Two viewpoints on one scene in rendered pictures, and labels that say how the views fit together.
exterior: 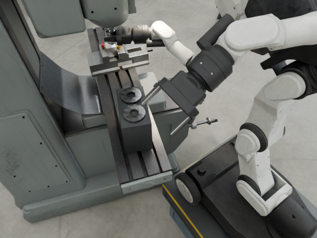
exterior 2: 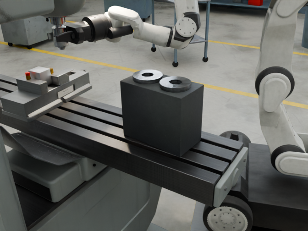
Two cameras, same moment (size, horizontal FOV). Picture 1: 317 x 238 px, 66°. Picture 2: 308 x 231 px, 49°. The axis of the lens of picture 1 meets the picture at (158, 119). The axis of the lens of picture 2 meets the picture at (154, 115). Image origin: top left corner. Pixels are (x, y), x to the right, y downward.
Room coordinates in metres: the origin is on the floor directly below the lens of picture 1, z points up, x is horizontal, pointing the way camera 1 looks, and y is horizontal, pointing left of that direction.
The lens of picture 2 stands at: (-0.01, 0.71, 1.51)
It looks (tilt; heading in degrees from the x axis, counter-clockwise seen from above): 28 degrees down; 320
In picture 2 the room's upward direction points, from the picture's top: 1 degrees counter-clockwise
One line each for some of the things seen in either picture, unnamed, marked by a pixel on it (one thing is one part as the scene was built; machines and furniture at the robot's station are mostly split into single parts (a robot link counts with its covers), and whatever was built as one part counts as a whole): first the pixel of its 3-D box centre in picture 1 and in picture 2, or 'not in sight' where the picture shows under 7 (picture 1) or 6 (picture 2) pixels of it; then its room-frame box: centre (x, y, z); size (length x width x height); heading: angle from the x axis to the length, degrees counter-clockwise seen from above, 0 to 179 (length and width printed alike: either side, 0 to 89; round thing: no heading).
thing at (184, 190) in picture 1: (187, 188); (227, 217); (0.58, -0.17, 0.50); 0.20 x 0.05 x 0.20; 35
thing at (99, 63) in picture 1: (117, 55); (48, 86); (1.18, 0.24, 1.02); 0.35 x 0.15 x 0.11; 109
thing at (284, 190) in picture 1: (262, 188); (298, 153); (0.51, -0.55, 0.68); 0.21 x 0.20 x 0.13; 35
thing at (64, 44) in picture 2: (111, 37); (60, 38); (1.03, 0.23, 1.23); 0.05 x 0.05 x 0.06
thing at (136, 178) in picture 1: (120, 86); (76, 121); (1.01, 0.22, 0.92); 1.24 x 0.23 x 0.08; 17
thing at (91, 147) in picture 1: (130, 130); (90, 208); (1.04, 0.20, 0.46); 0.80 x 0.30 x 0.60; 107
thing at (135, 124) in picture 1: (134, 118); (161, 108); (0.67, 0.11, 1.06); 0.22 x 0.12 x 0.20; 12
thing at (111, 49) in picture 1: (111, 49); (40, 77); (1.17, 0.27, 1.07); 0.06 x 0.05 x 0.06; 19
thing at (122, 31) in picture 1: (129, 35); (83, 31); (1.04, 0.14, 1.24); 0.13 x 0.12 x 0.10; 3
